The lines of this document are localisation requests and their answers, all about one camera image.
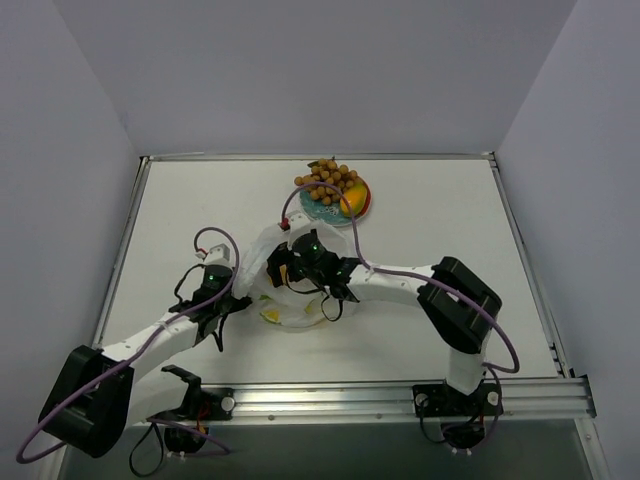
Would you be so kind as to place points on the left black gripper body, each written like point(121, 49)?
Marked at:
point(232, 303)

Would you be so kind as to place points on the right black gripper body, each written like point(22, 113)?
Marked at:
point(278, 263)

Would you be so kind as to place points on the white printed plastic bag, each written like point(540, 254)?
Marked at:
point(301, 307)

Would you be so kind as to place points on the fake yellow green mango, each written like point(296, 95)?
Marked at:
point(354, 200)

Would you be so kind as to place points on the fake longan fruit bunch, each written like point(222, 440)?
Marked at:
point(326, 179)

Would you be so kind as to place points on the fake orange fruit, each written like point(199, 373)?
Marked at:
point(283, 274)

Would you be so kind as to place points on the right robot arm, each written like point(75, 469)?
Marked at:
point(454, 299)

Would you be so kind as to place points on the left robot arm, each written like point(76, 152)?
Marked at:
point(102, 391)

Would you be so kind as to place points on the red floral plate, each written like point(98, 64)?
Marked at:
point(333, 214)

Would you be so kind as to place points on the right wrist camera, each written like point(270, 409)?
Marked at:
point(294, 222)

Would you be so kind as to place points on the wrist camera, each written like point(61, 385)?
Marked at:
point(217, 255)
point(294, 222)

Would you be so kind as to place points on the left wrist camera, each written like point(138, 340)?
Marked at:
point(217, 255)

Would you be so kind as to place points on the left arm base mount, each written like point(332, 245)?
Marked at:
point(186, 428)

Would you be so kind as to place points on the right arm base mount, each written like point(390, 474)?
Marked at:
point(450, 418)

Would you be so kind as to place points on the aluminium front rail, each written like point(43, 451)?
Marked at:
point(392, 401)

